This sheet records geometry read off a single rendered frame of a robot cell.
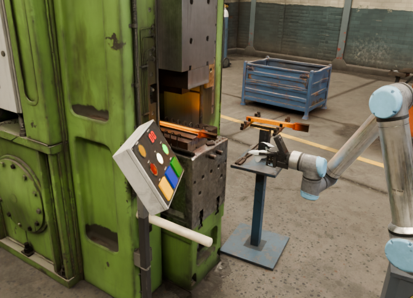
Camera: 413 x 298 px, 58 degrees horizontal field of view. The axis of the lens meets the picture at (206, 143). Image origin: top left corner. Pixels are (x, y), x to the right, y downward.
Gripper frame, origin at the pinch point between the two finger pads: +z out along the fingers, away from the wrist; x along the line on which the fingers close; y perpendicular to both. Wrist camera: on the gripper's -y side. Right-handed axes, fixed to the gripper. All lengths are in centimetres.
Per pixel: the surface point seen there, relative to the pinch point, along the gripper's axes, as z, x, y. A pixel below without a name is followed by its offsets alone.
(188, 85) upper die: 33.0, -11.5, -29.0
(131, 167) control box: 16, -73, -12
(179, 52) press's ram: 35, -17, -46
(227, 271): 18, 14, 100
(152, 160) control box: 16, -62, -11
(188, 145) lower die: 32.9, -11.6, 3.7
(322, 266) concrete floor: -34, 55, 100
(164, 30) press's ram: 43, -17, -55
